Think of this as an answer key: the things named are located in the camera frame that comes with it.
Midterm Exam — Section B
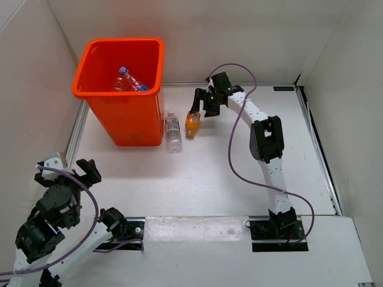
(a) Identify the blue label water bottle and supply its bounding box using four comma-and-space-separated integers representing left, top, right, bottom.
118, 66, 149, 91

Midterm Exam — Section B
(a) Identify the black logo sticker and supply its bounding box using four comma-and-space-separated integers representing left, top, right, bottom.
273, 86, 295, 91

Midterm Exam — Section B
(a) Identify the clear bottle white label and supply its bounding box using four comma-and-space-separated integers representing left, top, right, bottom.
165, 112, 182, 153

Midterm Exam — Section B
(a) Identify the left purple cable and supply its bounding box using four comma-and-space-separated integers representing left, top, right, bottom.
0, 167, 145, 276

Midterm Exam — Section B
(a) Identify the clear bottle white cap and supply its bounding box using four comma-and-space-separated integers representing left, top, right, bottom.
111, 75, 127, 92

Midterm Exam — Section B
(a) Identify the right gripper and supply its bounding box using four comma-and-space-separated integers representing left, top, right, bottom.
190, 88, 221, 118

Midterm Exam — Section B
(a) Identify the orange plastic bin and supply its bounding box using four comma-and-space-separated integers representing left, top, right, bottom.
72, 37, 165, 146

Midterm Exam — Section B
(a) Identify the purple cable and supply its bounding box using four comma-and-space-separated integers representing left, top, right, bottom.
0, 167, 145, 276
209, 63, 315, 246

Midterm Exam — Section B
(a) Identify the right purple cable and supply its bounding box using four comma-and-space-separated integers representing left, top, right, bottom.
209, 63, 315, 246

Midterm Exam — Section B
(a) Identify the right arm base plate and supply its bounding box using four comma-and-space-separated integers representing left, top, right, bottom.
244, 218, 309, 253

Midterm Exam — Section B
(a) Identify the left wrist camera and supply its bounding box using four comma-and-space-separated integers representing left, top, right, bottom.
38, 152, 74, 181

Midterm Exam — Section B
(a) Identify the orange juice bottle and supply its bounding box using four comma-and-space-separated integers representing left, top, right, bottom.
185, 112, 200, 139

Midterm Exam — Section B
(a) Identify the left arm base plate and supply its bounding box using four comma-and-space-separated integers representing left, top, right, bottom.
94, 217, 145, 253

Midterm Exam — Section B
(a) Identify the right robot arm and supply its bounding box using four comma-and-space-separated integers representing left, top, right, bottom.
190, 72, 297, 239

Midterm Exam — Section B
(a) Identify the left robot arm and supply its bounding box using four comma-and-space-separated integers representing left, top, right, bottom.
1, 155, 127, 286

